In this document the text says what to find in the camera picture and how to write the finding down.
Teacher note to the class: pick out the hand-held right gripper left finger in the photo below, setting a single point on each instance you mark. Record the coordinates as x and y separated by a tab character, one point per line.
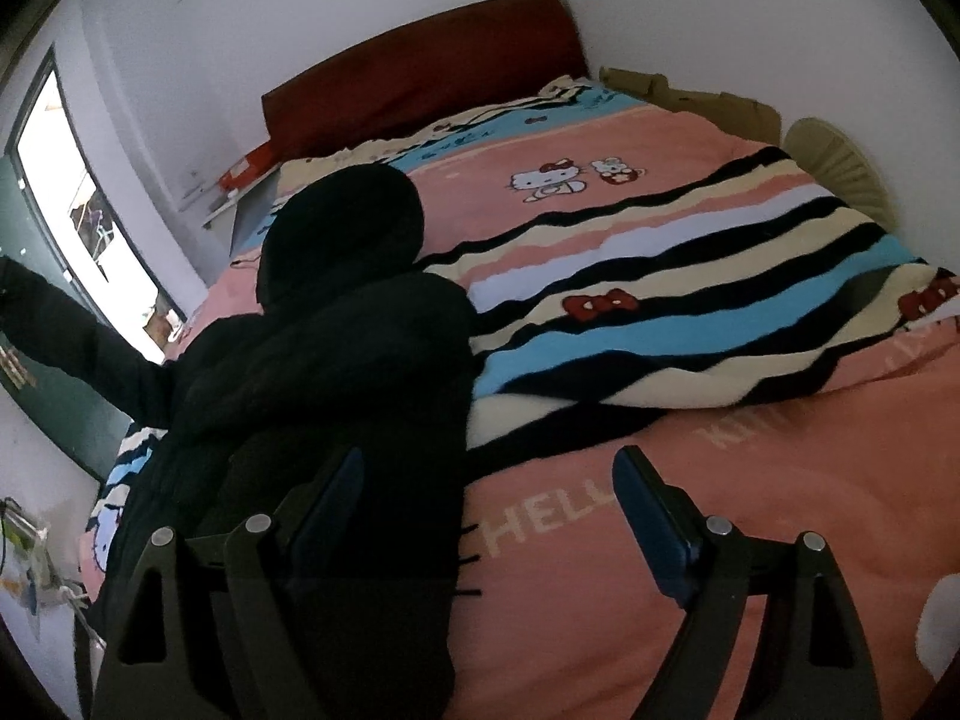
337	496

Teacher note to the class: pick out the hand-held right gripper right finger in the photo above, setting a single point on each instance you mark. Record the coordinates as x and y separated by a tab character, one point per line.
651	519

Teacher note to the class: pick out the black hooded jacket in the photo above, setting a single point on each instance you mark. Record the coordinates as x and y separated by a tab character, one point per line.
322	360

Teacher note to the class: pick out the striped cartoon printed blanket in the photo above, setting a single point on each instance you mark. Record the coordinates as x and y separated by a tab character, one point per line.
675	277

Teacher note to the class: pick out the green door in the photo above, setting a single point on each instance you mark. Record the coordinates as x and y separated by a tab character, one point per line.
75	409

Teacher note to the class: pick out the clear plastic bag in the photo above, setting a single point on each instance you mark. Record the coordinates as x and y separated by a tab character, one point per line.
22	540

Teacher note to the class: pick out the orange box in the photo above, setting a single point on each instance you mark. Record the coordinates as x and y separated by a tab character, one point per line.
251	165

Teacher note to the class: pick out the beige fan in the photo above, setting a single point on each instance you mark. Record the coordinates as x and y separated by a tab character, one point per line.
840	165

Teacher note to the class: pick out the dark red headboard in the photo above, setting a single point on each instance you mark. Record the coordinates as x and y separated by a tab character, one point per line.
420	67

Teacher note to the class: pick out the white wall shelf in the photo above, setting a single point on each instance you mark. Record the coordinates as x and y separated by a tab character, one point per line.
247	219

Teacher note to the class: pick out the white wall switch plate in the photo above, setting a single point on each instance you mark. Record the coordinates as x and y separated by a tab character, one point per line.
193	181

